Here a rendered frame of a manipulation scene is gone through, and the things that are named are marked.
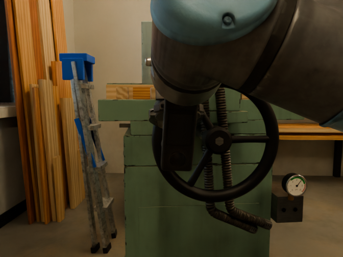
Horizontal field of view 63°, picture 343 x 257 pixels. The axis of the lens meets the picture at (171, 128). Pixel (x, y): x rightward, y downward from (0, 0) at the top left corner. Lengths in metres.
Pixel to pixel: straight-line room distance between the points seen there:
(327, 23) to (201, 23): 0.10
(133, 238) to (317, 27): 0.76
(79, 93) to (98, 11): 2.06
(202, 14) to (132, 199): 0.69
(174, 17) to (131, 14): 3.30
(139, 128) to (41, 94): 1.47
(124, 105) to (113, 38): 2.73
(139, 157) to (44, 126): 1.46
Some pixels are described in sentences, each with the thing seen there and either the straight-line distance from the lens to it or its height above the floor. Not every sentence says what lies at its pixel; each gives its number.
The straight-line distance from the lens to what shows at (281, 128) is 3.00.
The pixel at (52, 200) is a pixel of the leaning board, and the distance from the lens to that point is 2.29.
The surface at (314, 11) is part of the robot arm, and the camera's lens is 0.25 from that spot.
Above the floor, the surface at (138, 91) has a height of 0.93.
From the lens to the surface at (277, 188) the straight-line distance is 0.96.
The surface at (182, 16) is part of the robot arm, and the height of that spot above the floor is 0.96.
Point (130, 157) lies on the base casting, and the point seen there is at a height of 0.74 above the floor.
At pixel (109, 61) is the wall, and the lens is 3.45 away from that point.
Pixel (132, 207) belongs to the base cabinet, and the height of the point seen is 0.59.
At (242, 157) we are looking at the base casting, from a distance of 0.85.
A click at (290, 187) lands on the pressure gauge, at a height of 0.66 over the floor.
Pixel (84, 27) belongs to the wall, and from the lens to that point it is 3.61.
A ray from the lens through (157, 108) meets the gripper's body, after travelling 0.42.
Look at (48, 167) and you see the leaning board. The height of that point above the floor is 0.41.
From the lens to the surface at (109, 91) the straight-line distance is 0.96.
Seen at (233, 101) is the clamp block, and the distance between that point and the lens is 0.72.
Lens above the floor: 0.90
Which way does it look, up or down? 6 degrees down
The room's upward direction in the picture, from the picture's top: straight up
